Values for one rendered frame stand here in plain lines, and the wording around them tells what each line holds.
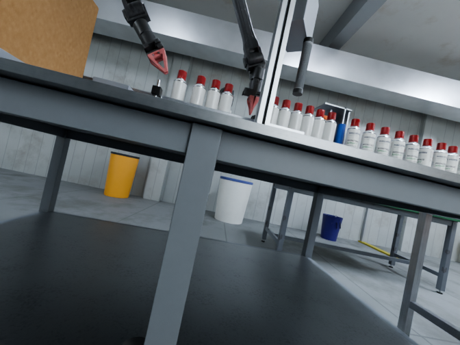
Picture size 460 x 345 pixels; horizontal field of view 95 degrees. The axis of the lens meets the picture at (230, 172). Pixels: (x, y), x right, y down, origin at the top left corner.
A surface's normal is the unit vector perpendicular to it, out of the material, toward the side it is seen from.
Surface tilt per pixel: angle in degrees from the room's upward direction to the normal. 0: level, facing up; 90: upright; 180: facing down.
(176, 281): 90
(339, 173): 90
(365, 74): 90
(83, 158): 90
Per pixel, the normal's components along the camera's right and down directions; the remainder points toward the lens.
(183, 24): 0.06, -0.01
